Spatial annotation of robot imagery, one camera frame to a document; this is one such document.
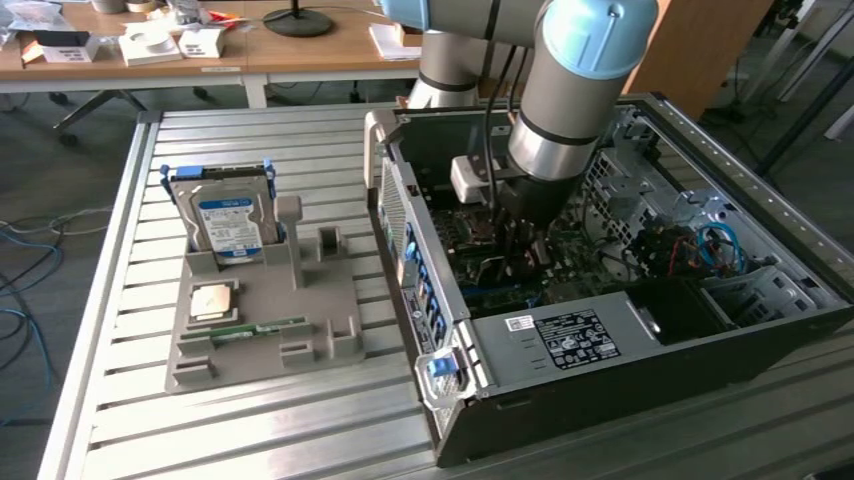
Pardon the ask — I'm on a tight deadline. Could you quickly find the hard disk in blue frame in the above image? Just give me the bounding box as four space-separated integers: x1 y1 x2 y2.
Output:
159 159 289 266

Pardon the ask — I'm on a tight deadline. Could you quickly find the blue expansion slot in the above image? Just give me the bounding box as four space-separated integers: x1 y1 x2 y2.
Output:
460 279 533 301

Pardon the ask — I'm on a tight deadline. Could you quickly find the blue floor cable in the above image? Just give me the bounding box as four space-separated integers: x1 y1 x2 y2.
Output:
0 222 66 426

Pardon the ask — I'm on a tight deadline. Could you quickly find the grey power supply unit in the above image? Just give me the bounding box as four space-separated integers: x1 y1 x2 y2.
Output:
460 292 662 396

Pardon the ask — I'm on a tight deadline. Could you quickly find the flat black device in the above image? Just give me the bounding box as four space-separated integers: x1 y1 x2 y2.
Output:
33 29 93 49

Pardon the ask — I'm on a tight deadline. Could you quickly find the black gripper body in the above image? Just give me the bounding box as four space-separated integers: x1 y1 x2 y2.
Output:
498 171 584 227

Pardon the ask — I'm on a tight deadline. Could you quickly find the small white box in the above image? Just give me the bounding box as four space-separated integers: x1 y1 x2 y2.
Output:
178 27 227 60

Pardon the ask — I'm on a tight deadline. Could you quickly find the grey printed parts rack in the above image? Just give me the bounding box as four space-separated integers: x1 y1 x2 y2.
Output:
163 194 369 396

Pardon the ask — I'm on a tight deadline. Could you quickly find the grey chipset heat sink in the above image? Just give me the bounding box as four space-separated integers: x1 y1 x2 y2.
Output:
546 282 602 305

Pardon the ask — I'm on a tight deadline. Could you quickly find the blue case latch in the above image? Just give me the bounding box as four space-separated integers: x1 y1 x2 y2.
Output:
426 352 464 377

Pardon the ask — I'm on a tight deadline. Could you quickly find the green motherboard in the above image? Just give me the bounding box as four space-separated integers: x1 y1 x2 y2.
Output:
426 204 642 321

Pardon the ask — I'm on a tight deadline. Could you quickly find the white labelled box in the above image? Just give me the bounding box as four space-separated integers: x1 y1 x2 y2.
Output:
39 35 102 64

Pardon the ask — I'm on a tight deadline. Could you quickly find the wooden desk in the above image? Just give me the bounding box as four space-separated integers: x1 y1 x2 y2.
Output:
199 0 429 109
0 0 253 146

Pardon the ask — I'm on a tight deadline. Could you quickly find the white box with tape roll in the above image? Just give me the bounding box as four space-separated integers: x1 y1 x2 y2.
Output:
118 22 186 67

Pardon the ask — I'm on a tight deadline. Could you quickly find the blue data wire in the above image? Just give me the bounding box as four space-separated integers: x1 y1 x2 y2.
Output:
693 218 749 276

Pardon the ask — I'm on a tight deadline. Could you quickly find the metal CPU socket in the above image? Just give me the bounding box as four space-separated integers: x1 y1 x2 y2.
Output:
453 209 502 246

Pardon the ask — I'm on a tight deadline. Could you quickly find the brown wooden cabinet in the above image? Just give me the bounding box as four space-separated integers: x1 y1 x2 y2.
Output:
620 0 776 121

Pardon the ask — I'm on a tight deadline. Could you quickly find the white floor cable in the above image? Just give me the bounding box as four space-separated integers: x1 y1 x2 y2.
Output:
0 207 113 236

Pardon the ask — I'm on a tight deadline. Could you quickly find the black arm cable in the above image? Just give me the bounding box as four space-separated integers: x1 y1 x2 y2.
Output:
484 39 533 216

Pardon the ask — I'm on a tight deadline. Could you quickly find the black wire bundle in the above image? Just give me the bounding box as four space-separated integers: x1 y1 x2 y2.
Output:
630 224 702 279

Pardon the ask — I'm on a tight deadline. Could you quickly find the stack of white papers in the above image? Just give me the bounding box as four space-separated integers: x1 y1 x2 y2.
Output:
369 22 423 62

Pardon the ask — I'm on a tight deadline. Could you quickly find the green RAM stick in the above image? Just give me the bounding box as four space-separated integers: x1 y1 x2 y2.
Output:
206 317 309 342

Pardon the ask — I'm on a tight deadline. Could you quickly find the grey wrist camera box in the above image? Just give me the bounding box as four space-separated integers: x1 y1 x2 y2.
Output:
450 154 509 204

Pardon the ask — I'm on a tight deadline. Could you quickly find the black round lamp base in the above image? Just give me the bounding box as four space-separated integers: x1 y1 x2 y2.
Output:
262 0 335 39

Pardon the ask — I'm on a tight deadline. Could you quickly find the square CPU chip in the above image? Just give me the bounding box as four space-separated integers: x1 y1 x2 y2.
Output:
190 285 237 319

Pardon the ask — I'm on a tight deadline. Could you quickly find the open black PC case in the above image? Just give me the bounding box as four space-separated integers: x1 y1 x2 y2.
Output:
363 92 854 469

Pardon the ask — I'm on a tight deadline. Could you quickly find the metal disk bay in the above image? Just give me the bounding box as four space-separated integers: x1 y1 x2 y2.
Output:
700 264 826 326

